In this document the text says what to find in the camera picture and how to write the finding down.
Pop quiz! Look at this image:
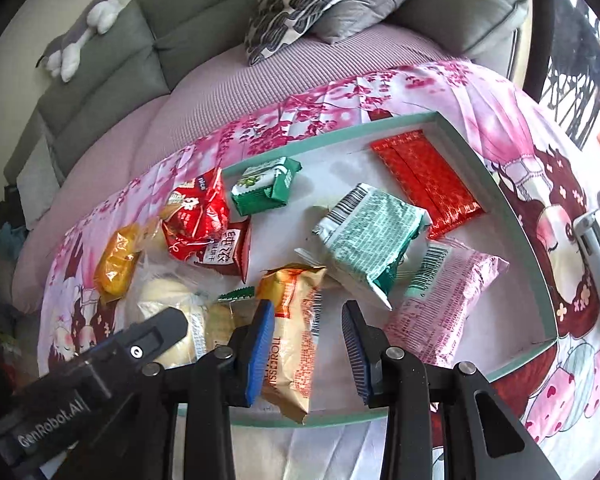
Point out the pink snack packet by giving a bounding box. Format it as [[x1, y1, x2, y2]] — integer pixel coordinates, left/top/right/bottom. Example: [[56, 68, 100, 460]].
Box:
[[384, 238, 509, 368]]

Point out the clear white bun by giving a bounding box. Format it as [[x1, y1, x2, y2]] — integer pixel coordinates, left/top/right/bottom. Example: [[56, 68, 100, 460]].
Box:
[[124, 255, 212, 370]]

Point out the cream orange biscuit bag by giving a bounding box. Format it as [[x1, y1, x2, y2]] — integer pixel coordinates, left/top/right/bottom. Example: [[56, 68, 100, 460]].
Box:
[[257, 263, 326, 425]]

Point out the dark red white packet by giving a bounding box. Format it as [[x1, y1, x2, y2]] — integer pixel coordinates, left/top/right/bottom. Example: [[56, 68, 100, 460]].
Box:
[[189, 217, 251, 283]]

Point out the green white snack packet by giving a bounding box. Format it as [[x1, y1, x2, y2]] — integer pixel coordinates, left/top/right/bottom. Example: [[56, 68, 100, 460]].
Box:
[[296, 183, 431, 311]]

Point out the orange yellow snack bag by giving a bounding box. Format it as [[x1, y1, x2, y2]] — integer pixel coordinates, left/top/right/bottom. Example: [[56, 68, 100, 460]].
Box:
[[93, 222, 145, 304]]

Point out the small red snack packet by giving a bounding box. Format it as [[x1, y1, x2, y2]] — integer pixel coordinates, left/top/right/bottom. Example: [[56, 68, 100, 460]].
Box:
[[159, 167, 230, 261]]

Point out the red patterned snack packet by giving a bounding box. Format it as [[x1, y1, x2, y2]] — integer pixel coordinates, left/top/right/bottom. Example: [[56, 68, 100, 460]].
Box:
[[370, 129, 484, 240]]

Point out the small green white packet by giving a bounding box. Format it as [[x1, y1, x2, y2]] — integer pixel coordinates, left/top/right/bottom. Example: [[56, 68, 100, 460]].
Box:
[[230, 156, 302, 217]]

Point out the cream long snack packet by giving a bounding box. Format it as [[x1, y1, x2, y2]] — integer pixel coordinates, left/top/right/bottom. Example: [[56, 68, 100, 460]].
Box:
[[204, 286, 258, 351]]

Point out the teal shallow cardboard tray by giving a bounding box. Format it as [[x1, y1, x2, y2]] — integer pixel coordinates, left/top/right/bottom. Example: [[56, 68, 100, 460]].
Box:
[[223, 112, 557, 427]]

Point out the dark clothes pile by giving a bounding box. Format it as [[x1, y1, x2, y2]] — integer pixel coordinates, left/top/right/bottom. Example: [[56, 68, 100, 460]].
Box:
[[0, 184, 29, 262]]

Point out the light grey cushion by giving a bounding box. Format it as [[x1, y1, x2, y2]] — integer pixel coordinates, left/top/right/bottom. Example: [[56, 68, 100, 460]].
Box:
[[16, 136, 60, 231]]

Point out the pink sofa seat cover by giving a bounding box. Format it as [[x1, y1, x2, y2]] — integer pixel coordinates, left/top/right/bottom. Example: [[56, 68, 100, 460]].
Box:
[[12, 24, 451, 313]]

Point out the grey sofa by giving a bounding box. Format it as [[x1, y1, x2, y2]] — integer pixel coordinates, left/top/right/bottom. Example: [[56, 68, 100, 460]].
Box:
[[4, 0, 530, 182]]

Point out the grey white plush toy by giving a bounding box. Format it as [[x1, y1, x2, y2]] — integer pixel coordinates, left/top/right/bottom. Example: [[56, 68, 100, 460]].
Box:
[[35, 0, 123, 84]]

